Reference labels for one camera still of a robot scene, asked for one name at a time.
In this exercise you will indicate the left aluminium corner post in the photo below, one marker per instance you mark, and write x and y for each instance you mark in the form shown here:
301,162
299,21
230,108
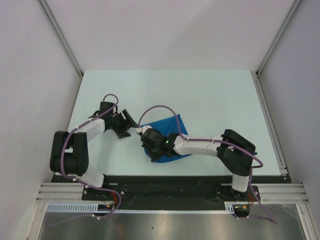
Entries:
49,15

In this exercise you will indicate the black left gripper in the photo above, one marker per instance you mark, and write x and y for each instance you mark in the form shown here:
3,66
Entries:
122,133

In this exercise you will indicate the right aluminium corner post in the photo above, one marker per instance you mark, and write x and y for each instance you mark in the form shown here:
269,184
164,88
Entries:
279,35

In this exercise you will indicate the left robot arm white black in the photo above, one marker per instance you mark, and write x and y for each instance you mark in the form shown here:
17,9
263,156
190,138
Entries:
70,152

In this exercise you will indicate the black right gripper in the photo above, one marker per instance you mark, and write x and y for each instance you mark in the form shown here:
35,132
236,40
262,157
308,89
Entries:
148,147

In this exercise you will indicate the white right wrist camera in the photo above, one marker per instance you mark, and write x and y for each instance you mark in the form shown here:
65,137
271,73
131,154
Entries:
141,130

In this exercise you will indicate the blue cloth napkin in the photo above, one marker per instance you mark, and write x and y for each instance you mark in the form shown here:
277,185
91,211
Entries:
167,126

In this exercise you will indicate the aluminium front frame rail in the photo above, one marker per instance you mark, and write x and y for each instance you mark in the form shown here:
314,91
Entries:
293,193

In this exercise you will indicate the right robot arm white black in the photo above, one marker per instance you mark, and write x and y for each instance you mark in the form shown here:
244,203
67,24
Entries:
233,150

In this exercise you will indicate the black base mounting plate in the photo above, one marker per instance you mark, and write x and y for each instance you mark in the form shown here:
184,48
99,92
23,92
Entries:
173,193

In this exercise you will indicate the aluminium corner post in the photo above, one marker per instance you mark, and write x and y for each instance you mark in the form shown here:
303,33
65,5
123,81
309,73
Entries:
279,35
49,15

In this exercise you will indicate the white slotted cable duct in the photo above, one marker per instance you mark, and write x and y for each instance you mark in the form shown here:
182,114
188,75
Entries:
95,208

